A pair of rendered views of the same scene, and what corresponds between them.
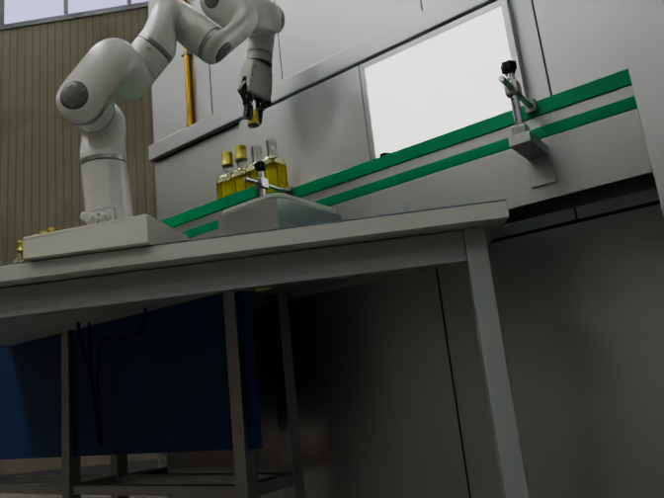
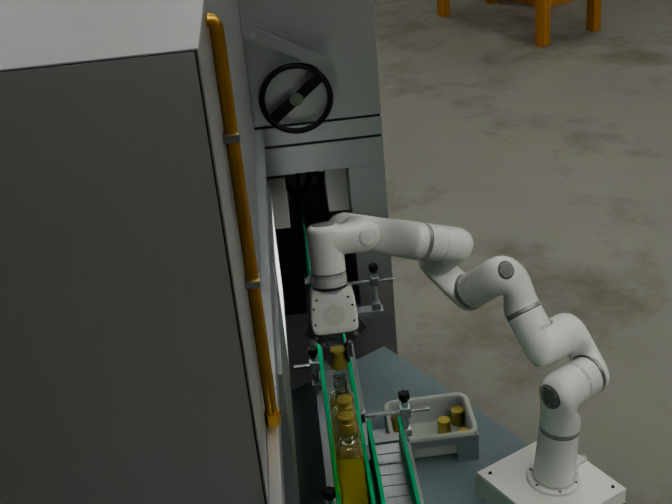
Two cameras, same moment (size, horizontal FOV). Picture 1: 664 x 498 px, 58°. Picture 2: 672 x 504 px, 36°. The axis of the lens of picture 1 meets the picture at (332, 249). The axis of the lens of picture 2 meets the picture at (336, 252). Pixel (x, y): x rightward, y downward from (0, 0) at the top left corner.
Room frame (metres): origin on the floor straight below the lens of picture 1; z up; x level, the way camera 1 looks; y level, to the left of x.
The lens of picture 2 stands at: (2.72, 1.67, 2.49)
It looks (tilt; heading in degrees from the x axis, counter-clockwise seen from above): 28 degrees down; 233
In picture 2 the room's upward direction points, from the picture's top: 6 degrees counter-clockwise
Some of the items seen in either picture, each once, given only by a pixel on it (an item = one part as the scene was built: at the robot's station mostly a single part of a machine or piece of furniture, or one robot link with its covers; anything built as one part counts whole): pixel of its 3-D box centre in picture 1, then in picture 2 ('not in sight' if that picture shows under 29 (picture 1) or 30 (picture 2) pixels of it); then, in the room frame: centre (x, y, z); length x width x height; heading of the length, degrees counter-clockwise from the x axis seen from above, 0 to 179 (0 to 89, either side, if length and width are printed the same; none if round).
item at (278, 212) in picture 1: (290, 235); (420, 433); (1.31, 0.09, 0.79); 0.27 x 0.17 x 0.08; 145
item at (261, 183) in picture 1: (268, 188); (395, 414); (1.43, 0.14, 0.95); 0.17 x 0.03 x 0.12; 145
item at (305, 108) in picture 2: not in sight; (295, 96); (1.08, -0.61, 1.49); 0.21 x 0.05 x 0.21; 145
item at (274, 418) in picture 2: (185, 36); (246, 238); (1.97, 0.45, 1.76); 0.03 x 0.03 x 0.72; 55
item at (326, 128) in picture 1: (363, 124); (277, 326); (1.56, -0.12, 1.15); 0.90 x 0.03 x 0.34; 55
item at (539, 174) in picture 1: (522, 121); (367, 298); (1.06, -0.38, 0.90); 0.17 x 0.05 x 0.23; 145
